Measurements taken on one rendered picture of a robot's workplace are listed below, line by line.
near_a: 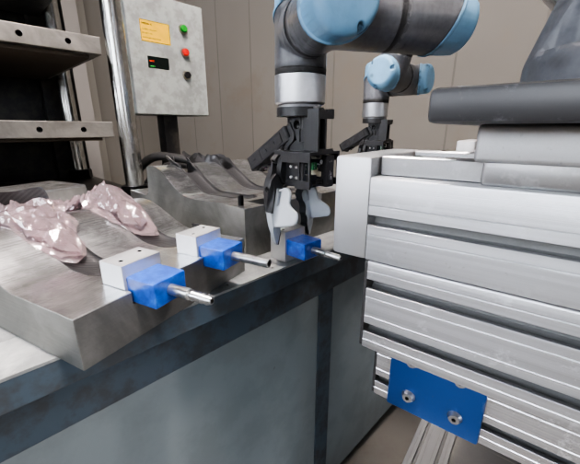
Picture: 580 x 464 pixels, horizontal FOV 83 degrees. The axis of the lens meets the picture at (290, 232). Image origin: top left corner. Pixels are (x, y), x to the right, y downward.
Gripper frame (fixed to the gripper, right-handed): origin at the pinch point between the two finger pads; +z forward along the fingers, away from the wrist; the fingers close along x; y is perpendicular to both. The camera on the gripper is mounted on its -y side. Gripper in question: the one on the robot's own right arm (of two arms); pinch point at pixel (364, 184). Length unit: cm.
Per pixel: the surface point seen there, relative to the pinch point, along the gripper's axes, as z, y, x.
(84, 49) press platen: -40, -70, -51
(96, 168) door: 17, -293, 27
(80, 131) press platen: -17, -70, -56
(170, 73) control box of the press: -38, -74, -20
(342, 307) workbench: 24.5, 14.4, -34.3
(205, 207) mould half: -3, -2, -60
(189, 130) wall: -17, -263, 111
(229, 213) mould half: -3, 6, -61
